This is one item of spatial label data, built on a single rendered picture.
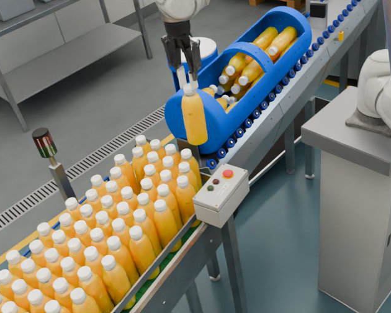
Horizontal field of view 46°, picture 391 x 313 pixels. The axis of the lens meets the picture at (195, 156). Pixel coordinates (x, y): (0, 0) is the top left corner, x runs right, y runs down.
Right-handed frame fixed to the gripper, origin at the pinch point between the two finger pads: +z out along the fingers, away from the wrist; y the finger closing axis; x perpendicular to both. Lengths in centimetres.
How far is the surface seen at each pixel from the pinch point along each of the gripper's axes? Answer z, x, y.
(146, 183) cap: 32.3, 20.0, 10.2
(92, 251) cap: 32, 51, 6
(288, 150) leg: 123, -114, 23
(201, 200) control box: 33.5, 17.9, -11.2
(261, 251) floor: 144, -46, 9
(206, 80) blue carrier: 34, -48, 30
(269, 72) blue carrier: 30, -58, 3
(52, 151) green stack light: 25, 27, 49
